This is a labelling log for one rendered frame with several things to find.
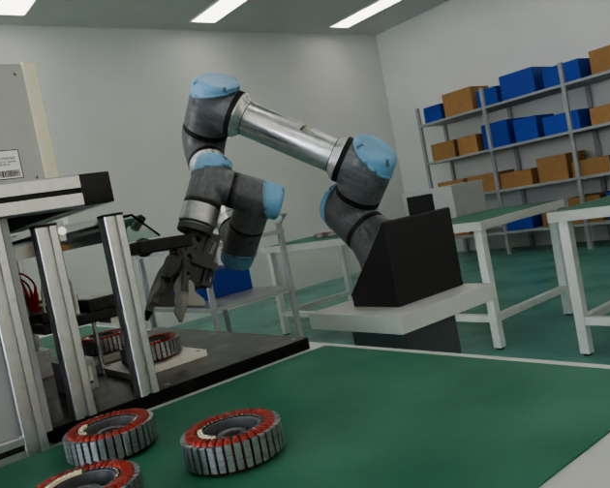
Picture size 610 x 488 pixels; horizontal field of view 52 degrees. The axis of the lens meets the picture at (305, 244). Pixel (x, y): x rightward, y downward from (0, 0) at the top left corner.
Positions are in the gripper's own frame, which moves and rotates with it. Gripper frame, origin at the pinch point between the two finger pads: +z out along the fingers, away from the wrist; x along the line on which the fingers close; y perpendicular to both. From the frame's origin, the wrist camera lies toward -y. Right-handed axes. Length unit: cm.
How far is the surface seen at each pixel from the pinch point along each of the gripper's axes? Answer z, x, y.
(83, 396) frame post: 15.4, -19.5, -16.9
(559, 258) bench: -122, 107, 304
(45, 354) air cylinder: 10.7, 20.6, -12.4
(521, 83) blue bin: -394, 281, 469
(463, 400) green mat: 5, -65, 10
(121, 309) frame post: 1.8, -19.5, -15.3
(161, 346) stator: 4.7, -5.5, -0.7
